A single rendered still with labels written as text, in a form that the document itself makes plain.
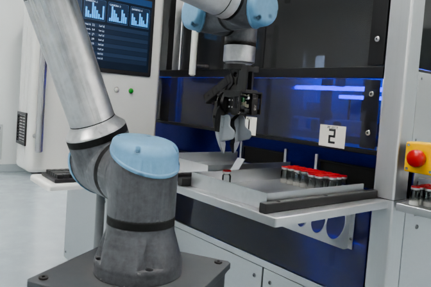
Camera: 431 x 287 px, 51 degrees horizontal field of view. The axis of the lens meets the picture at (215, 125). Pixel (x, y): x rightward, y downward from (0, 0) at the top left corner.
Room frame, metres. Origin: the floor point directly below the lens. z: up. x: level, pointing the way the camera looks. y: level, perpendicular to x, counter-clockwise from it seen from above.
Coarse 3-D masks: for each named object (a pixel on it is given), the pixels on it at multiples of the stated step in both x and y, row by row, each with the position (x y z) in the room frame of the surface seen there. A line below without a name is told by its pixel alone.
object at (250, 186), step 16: (192, 176) 1.10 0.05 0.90; (208, 176) 1.05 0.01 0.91; (240, 176) 1.20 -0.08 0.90; (256, 176) 1.23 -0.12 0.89; (272, 176) 1.27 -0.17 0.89; (224, 192) 1.00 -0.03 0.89; (240, 192) 0.96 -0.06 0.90; (256, 192) 0.92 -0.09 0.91; (272, 192) 0.91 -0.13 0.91; (288, 192) 0.94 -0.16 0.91; (304, 192) 0.97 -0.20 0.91; (320, 192) 1.00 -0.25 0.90; (336, 192) 1.04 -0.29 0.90
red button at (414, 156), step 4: (408, 152) 1.04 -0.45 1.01; (412, 152) 1.02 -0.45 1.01; (416, 152) 1.02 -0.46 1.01; (420, 152) 1.01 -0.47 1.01; (408, 156) 1.03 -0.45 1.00; (412, 156) 1.02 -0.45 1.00; (416, 156) 1.01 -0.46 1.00; (420, 156) 1.01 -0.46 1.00; (424, 156) 1.01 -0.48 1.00; (408, 160) 1.03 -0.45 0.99; (412, 160) 1.02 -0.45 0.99; (416, 160) 1.01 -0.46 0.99; (420, 160) 1.01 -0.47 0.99; (424, 160) 1.01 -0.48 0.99; (412, 164) 1.02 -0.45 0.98; (416, 164) 1.01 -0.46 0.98; (420, 164) 1.01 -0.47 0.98
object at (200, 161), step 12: (180, 156) 1.48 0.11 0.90; (192, 156) 1.52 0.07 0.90; (204, 156) 1.55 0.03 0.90; (216, 156) 1.58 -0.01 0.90; (228, 156) 1.62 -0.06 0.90; (180, 168) 1.33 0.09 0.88; (192, 168) 1.29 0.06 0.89; (204, 168) 1.24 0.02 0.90; (216, 168) 1.25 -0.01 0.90; (228, 168) 1.28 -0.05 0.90; (240, 168) 1.31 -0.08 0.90; (252, 168) 1.34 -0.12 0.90
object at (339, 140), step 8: (320, 128) 1.27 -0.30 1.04; (328, 128) 1.24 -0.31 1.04; (336, 128) 1.22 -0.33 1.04; (344, 128) 1.20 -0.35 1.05; (320, 136) 1.26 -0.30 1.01; (336, 136) 1.22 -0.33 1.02; (344, 136) 1.20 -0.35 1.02; (320, 144) 1.26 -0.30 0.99; (328, 144) 1.24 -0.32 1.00; (336, 144) 1.22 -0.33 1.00
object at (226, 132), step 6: (222, 120) 1.06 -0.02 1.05; (228, 120) 1.05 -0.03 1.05; (222, 126) 1.06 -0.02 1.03; (228, 126) 1.05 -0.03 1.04; (216, 132) 1.06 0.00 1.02; (222, 132) 1.06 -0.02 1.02; (228, 132) 1.05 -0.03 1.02; (234, 132) 1.03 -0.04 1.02; (222, 138) 1.06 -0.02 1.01; (228, 138) 1.04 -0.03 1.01; (222, 144) 1.07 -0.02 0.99; (222, 150) 1.07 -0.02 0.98
